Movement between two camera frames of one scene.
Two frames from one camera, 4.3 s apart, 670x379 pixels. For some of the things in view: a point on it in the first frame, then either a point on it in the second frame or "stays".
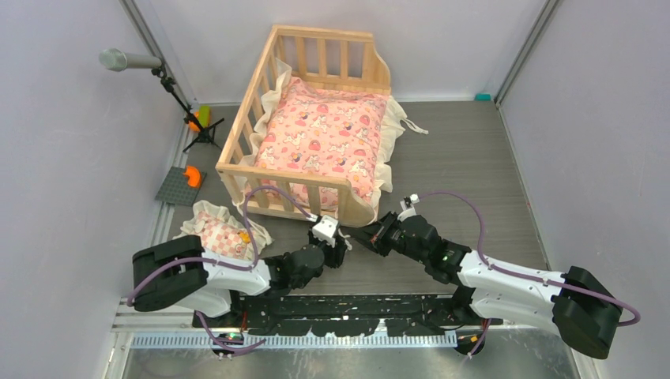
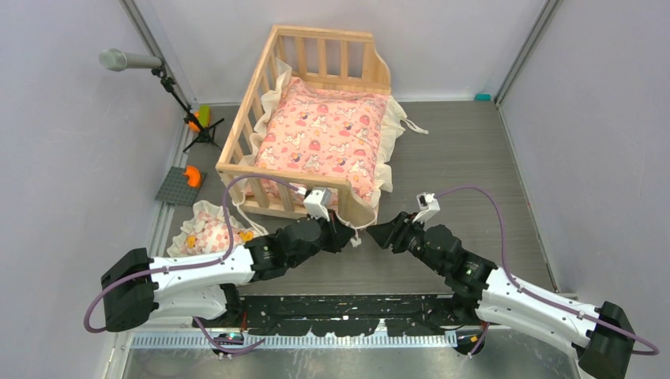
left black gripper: [336, 253] → [338, 232]
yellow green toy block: [204, 116] stays
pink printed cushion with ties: [337, 134] stays
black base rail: [355, 314] stays
